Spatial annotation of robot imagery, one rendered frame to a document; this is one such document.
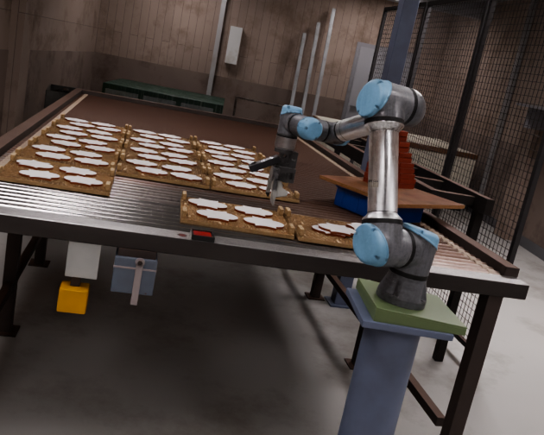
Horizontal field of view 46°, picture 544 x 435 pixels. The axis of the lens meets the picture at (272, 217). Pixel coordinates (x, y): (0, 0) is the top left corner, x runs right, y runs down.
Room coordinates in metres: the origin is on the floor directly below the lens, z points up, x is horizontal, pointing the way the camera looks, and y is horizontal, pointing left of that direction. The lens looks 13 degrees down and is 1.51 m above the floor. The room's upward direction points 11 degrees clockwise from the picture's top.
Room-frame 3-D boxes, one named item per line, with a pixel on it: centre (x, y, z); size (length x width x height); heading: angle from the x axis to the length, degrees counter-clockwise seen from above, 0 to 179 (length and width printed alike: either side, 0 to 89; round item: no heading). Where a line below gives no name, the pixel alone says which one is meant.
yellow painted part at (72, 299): (1.96, 0.58, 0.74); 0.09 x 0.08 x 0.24; 103
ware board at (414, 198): (3.07, -0.54, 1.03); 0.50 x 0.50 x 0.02; 41
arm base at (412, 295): (1.86, -0.43, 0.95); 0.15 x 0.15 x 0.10
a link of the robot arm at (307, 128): (2.24, -0.07, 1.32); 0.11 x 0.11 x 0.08; 34
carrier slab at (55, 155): (2.84, 0.94, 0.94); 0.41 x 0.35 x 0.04; 102
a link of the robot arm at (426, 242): (1.86, -0.43, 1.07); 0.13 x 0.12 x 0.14; 124
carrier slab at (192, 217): (2.37, 0.14, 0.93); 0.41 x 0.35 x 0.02; 100
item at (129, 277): (2.00, 0.41, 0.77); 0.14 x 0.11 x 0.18; 103
